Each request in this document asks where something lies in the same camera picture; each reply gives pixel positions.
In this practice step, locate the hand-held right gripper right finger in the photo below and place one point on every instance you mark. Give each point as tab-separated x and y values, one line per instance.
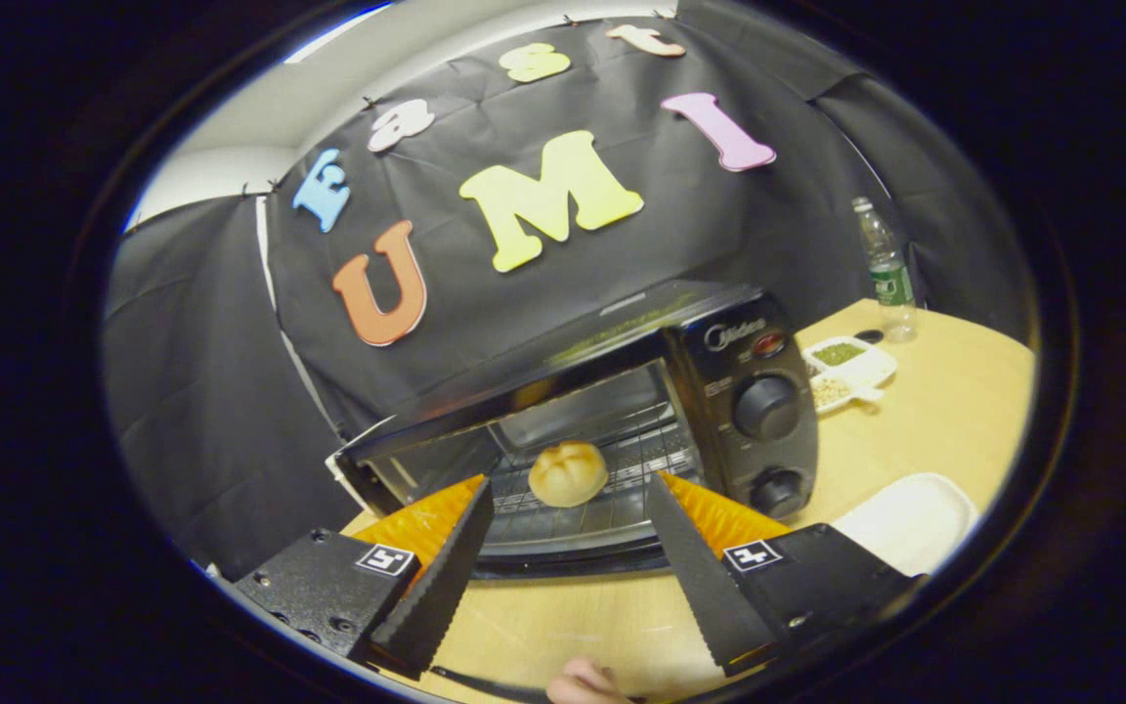
710	587

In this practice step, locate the clear water bottle green label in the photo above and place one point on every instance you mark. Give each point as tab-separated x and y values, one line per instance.
887	279

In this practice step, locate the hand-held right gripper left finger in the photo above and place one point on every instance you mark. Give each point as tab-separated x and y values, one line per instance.
436	582

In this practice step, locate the white square plate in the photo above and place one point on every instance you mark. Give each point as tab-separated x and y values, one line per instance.
905	523

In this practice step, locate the black electric oven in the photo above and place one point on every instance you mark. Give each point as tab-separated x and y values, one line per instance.
719	372

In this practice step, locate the white divided seasoning dish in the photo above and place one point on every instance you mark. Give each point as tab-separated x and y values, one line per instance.
866	370

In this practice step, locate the black oven knob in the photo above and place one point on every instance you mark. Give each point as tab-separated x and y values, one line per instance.
766	406
778	492

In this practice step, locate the round bread bun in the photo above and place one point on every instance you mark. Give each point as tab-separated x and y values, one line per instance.
568	474

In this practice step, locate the dark bottle cap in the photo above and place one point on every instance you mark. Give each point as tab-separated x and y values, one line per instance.
869	336

